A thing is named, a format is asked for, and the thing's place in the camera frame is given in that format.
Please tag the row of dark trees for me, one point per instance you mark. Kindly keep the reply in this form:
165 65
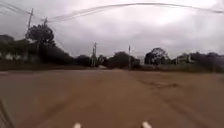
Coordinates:
120 60

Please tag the thin pole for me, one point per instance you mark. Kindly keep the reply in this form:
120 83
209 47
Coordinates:
129 56

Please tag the brown road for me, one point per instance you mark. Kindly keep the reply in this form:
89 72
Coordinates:
110 96

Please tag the round tree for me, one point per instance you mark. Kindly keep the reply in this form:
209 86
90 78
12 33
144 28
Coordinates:
156 55

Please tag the grass strip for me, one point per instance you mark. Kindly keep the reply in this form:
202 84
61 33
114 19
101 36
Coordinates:
173 67
33 66

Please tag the robot's own part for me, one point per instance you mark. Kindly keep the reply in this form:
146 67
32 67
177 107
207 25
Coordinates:
146 125
77 125

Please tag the building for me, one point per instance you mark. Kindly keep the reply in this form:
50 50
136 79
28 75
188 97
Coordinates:
183 59

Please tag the large dark tree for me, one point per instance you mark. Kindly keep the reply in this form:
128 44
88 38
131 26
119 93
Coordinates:
40 35

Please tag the tall utility pole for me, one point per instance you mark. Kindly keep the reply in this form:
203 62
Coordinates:
30 20

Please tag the dark bushes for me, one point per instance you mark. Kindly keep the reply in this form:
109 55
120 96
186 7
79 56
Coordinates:
206 60

